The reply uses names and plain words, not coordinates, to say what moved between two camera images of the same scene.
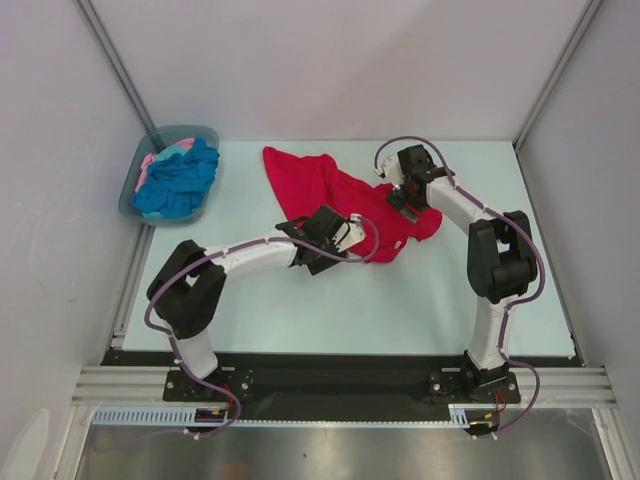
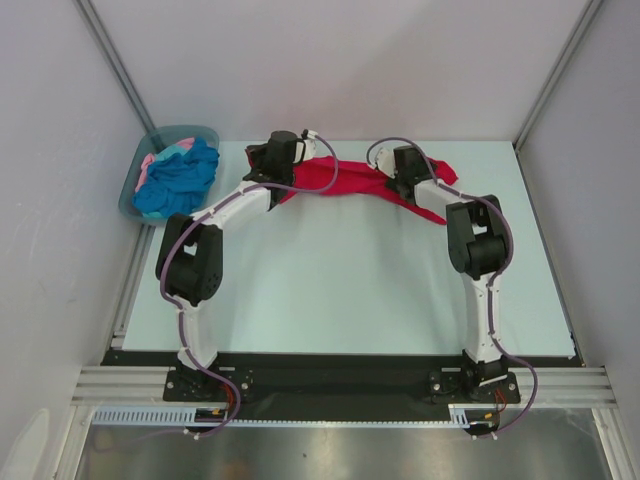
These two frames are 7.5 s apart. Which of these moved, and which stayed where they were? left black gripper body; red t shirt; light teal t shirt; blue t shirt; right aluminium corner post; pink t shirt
Moved: left black gripper body; red t shirt
Stayed: light teal t shirt; pink t shirt; right aluminium corner post; blue t shirt
